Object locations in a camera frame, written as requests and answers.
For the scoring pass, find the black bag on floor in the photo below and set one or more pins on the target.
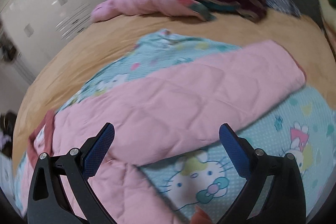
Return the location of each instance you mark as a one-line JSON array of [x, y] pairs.
[[7, 122]]

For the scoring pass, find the right hand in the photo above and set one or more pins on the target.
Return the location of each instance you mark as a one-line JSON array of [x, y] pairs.
[[200, 217]]

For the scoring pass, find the pink quilted jacket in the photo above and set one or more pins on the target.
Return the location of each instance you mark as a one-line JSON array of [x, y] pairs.
[[169, 112]]

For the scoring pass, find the tan bed sheet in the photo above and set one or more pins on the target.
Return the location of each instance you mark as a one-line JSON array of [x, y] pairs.
[[104, 42]]

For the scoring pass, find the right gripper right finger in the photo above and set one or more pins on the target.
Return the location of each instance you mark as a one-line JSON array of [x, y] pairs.
[[285, 202]]

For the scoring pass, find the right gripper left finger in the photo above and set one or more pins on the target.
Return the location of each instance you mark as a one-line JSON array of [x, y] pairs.
[[48, 202]]

